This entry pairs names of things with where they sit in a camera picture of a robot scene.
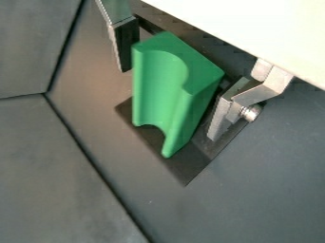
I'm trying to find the green arch object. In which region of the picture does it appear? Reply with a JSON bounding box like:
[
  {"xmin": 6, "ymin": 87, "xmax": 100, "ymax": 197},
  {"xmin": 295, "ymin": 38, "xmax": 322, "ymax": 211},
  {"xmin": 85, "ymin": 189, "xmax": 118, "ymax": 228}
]
[{"xmin": 132, "ymin": 31, "xmax": 224, "ymax": 158}]

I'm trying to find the black fixture bracket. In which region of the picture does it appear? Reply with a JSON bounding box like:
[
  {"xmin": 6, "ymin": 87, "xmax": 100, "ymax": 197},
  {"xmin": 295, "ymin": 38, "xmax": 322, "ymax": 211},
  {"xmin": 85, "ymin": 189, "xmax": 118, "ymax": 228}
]
[{"xmin": 113, "ymin": 99, "xmax": 247, "ymax": 186}]

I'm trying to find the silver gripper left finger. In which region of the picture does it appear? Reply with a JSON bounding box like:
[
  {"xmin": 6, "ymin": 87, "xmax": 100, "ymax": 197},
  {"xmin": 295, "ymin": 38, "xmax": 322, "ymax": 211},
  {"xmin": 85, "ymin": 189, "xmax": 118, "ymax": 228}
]
[{"xmin": 94, "ymin": 0, "xmax": 138, "ymax": 72}]

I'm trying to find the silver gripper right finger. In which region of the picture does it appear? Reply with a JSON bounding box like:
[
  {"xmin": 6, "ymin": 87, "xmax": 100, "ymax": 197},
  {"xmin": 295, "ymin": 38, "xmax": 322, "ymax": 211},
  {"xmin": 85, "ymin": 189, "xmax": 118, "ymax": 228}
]
[{"xmin": 207, "ymin": 59, "xmax": 292, "ymax": 141}]

